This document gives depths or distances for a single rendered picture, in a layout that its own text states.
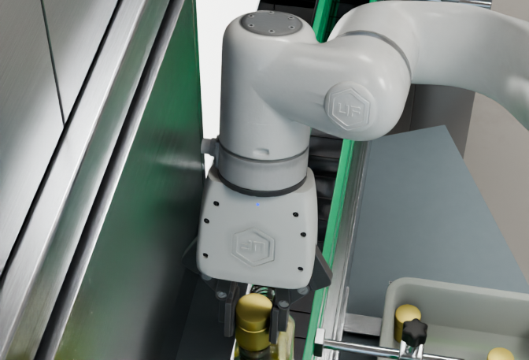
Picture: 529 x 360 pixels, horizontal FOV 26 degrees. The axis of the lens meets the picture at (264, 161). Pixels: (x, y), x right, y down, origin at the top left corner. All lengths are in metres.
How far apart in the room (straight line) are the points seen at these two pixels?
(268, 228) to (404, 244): 0.73
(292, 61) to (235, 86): 0.05
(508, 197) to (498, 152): 0.15
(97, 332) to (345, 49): 0.32
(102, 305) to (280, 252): 0.16
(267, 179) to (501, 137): 2.03
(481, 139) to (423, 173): 1.14
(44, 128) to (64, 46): 0.07
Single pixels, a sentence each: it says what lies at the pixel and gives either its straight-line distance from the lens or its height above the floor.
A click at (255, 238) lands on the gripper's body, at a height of 1.29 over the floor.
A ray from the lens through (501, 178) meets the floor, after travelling 2.82.
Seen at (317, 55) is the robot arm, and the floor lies 1.47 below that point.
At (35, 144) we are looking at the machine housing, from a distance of 0.85.
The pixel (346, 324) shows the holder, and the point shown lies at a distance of 1.57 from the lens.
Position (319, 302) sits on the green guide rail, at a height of 0.96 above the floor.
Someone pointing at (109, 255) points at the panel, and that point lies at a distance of 0.98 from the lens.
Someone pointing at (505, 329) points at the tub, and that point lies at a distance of 1.57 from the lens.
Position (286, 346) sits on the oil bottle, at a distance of 1.15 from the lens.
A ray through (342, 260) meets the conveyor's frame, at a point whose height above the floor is 0.88.
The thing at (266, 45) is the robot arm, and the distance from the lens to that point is 0.87.
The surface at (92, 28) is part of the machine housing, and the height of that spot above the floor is 1.43.
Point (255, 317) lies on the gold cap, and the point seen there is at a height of 1.19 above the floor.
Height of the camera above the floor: 2.03
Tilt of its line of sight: 47 degrees down
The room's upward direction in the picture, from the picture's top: straight up
